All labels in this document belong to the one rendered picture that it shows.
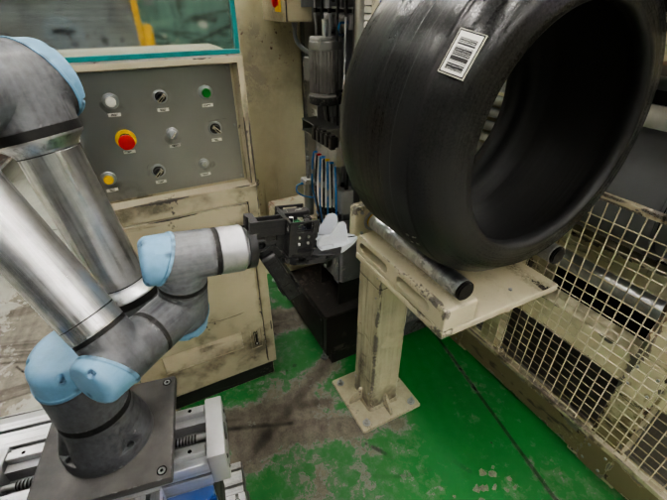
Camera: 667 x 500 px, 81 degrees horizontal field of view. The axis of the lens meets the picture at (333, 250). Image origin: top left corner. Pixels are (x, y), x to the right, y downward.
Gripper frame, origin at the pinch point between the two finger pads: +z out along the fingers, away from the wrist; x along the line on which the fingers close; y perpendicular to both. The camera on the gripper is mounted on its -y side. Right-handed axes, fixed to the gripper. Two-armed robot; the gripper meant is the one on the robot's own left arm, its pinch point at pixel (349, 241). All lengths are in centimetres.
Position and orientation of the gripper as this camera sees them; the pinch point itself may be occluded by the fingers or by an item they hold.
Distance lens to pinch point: 73.5
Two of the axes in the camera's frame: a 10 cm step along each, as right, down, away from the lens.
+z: 8.8, -1.4, 4.5
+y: 1.1, -8.7, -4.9
